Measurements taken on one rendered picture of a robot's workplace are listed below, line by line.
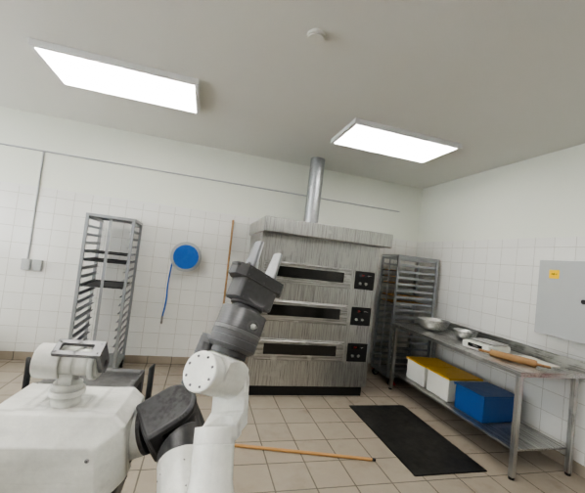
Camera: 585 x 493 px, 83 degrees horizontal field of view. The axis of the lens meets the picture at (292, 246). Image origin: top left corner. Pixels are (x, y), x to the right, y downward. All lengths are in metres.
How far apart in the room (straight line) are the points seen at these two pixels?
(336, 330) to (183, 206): 2.59
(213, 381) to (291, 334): 3.38
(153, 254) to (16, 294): 1.60
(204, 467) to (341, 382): 3.79
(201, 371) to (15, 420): 0.37
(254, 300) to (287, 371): 3.44
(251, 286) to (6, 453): 0.50
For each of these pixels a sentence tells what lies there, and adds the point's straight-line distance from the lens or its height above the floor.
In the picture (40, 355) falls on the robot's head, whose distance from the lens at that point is 0.81.
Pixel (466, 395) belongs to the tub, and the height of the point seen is 0.41.
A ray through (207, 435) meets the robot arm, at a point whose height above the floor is 1.28.
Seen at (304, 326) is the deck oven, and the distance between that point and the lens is 3.96.
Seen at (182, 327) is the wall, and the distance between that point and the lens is 4.82.
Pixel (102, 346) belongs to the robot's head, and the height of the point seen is 1.35.
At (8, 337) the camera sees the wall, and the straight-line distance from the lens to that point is 5.31.
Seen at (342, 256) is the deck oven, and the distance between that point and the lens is 4.03.
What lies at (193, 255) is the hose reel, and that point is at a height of 1.48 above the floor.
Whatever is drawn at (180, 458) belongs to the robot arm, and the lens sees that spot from 0.74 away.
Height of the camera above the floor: 1.57
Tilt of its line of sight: 2 degrees up
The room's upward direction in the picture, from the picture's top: 7 degrees clockwise
